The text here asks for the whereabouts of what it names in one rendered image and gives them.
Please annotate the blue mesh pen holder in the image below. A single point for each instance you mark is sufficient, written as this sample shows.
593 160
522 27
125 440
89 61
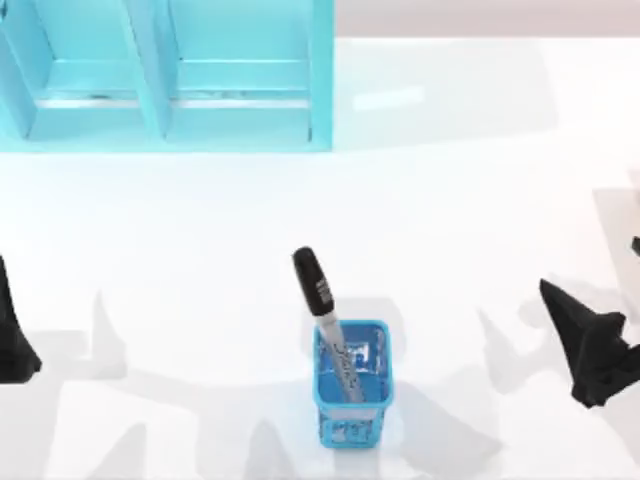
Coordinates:
356 422

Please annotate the black capped marker pen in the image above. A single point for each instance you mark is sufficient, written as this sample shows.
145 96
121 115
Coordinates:
315 285

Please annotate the light blue upright rack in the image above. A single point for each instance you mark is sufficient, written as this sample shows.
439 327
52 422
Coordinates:
155 75

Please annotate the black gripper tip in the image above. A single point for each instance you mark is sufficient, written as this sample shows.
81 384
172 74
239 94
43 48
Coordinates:
11 345

